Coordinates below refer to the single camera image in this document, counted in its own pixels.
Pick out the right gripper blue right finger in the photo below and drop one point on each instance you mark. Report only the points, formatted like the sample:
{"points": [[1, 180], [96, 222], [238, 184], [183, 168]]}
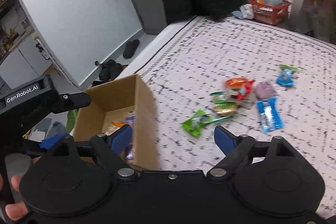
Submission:
{"points": [[225, 140]]}

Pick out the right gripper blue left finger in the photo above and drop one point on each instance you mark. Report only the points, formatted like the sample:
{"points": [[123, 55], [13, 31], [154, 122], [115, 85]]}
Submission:
{"points": [[118, 140]]}

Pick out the purple white snack packet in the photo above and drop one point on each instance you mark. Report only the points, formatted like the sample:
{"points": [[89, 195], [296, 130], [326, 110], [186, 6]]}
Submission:
{"points": [[130, 121]]}

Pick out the gold green snack packet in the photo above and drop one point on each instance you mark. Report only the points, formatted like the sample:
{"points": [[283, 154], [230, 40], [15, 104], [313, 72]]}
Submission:
{"points": [[225, 108]]}

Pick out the light green snack packet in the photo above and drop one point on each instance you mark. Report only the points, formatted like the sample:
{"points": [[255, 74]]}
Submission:
{"points": [[199, 121]]}

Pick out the blue snack packet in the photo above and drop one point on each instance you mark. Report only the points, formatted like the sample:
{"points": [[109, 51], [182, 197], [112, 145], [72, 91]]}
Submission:
{"points": [[270, 119]]}

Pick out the red snack packet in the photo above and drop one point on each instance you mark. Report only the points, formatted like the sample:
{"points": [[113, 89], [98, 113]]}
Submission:
{"points": [[245, 89]]}

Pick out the pink purple snack packet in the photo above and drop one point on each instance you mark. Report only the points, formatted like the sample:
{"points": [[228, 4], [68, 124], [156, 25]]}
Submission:
{"points": [[265, 91]]}

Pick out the small blue green packet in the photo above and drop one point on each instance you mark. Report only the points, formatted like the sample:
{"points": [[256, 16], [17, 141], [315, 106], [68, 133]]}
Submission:
{"points": [[285, 78]]}

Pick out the orange snack packet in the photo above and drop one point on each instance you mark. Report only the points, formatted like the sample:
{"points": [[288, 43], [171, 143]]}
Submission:
{"points": [[235, 83]]}

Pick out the left hand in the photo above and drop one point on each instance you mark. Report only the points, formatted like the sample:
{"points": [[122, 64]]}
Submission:
{"points": [[16, 166]]}

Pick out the brown cardboard box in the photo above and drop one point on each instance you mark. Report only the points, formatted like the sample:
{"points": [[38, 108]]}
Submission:
{"points": [[111, 102]]}

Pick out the pile of black shoes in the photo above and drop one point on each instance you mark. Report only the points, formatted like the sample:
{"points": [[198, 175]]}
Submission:
{"points": [[110, 70]]}

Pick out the patterned white bed cover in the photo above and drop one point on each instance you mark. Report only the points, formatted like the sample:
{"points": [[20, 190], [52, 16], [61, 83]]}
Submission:
{"points": [[264, 81]]}

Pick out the black slipper near door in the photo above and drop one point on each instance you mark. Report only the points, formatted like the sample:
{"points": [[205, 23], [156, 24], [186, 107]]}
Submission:
{"points": [[130, 48]]}

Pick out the orange plastic basket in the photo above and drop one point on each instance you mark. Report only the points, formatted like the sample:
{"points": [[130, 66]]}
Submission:
{"points": [[267, 14]]}

